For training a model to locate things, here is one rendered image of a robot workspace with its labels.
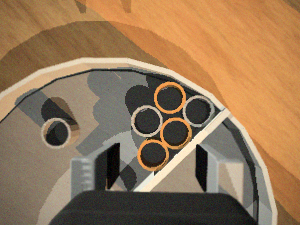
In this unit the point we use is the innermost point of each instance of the grey metal ring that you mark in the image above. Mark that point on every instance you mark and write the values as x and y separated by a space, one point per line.
137 129
209 115
48 132

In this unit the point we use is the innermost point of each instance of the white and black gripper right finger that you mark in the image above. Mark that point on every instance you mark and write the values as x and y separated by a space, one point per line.
217 174

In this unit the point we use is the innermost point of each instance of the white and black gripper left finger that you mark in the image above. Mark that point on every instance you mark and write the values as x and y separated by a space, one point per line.
97 171

